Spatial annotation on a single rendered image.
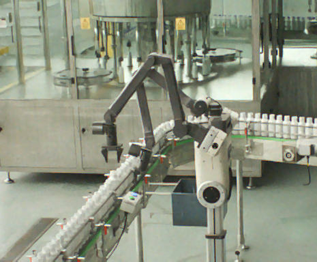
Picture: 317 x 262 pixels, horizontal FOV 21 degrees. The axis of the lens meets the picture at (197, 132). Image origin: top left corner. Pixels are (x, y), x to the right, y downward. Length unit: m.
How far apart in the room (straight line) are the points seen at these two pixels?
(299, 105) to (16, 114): 3.35
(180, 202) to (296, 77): 4.92
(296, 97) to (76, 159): 2.84
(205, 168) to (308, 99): 5.70
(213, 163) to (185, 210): 0.96
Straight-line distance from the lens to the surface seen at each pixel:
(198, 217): 5.48
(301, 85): 10.18
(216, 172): 4.59
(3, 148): 9.10
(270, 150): 6.56
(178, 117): 4.40
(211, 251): 4.81
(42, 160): 8.98
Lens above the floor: 2.63
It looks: 14 degrees down
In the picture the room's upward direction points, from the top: 2 degrees counter-clockwise
